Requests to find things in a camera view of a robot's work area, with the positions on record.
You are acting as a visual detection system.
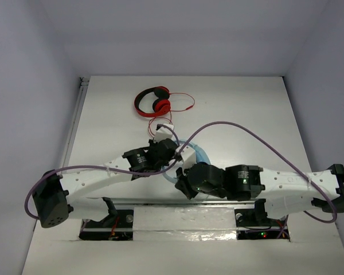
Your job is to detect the light blue headphones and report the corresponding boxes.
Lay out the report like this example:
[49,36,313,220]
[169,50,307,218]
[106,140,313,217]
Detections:
[169,139,210,171]

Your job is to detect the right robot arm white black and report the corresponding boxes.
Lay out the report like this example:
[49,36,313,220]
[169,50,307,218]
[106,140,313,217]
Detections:
[175,162,344,225]

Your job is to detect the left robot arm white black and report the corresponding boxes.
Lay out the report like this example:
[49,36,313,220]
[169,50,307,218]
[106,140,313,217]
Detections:
[29,138,179,228]

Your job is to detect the red black headphones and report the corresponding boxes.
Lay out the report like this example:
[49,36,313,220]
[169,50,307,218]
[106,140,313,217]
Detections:
[134,86,171,118]

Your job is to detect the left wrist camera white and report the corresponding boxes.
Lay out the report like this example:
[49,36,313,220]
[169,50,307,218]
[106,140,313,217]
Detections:
[153,124,174,142]

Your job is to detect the aluminium rail front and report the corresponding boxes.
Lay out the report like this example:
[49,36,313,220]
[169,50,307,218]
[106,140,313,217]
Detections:
[74,197,259,207]

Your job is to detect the aluminium rail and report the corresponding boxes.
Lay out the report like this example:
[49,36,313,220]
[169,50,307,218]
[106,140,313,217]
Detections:
[59,77,90,168]
[74,197,259,207]

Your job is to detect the aluminium rail left side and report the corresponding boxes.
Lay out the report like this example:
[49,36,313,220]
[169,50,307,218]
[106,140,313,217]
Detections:
[59,77,90,168]

